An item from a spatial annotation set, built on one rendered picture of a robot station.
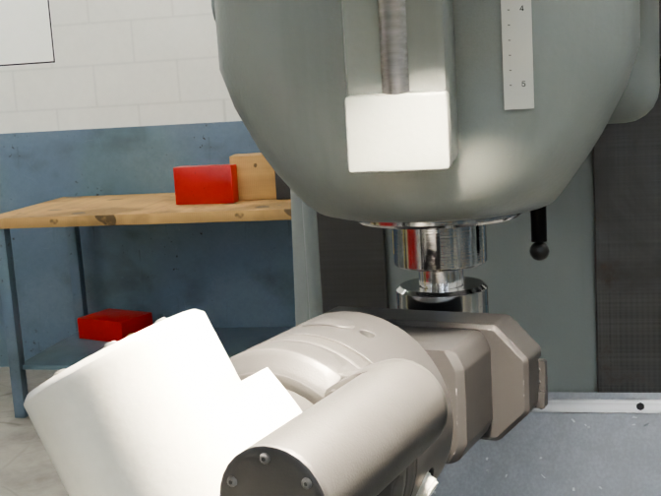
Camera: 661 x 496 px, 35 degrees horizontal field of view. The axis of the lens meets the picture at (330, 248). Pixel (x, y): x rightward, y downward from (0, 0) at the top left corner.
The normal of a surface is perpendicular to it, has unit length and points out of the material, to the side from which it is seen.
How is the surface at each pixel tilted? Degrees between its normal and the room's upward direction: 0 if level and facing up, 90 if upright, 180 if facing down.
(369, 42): 90
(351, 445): 50
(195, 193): 90
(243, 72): 102
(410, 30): 90
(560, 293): 90
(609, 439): 64
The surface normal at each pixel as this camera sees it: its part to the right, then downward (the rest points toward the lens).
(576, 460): -0.20, -0.29
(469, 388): 0.90, 0.02
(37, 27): -0.21, 0.17
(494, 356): -0.44, 0.16
